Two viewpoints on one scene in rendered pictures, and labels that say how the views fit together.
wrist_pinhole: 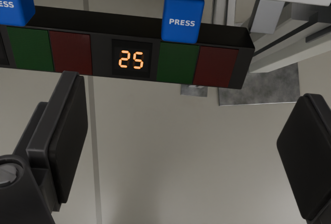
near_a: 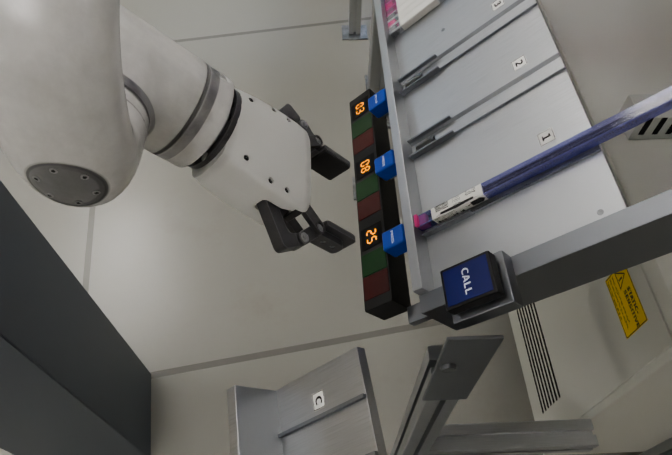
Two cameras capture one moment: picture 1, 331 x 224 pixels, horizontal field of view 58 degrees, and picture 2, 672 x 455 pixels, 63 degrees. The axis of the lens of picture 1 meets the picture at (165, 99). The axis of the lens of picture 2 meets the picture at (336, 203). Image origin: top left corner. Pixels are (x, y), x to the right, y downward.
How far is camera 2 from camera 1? 47 cm
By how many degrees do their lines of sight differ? 40
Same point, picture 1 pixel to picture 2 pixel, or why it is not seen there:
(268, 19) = (416, 312)
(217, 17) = (469, 427)
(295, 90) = not seen: outside the picture
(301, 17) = (430, 353)
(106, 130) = (310, 361)
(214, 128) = not seen: outside the picture
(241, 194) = not seen: outside the picture
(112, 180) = (246, 377)
